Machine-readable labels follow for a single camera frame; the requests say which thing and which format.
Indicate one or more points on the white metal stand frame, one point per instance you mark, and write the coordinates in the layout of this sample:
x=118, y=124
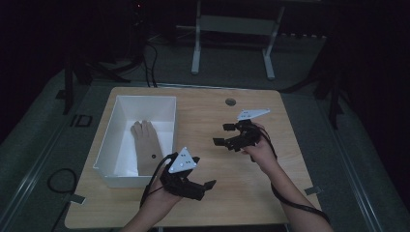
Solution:
x=237, y=25

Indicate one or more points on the round grey table grommet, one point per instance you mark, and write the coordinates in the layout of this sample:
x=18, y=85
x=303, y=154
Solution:
x=230, y=102

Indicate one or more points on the grey tape piece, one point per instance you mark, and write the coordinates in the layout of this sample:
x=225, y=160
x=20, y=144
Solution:
x=313, y=190
x=77, y=199

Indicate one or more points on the person's right hand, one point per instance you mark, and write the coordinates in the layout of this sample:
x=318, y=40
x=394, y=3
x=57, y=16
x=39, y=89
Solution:
x=264, y=153

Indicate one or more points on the black tripod stand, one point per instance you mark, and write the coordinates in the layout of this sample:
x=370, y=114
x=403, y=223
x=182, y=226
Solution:
x=106, y=66

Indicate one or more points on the beige glove with dark dot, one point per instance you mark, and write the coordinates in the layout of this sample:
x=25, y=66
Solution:
x=146, y=145

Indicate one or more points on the black stand with dark legs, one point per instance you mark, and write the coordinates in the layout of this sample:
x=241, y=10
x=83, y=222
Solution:
x=332, y=93

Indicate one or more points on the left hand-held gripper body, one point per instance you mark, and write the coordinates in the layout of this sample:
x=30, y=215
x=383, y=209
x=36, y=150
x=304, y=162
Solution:
x=182, y=162

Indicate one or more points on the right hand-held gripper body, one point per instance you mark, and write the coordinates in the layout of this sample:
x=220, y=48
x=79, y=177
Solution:
x=249, y=135

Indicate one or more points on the white rectangular storage box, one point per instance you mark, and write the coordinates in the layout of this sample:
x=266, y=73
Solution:
x=129, y=109

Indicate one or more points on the person's left hand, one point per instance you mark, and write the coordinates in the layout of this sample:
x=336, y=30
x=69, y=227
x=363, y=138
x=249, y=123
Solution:
x=164, y=198

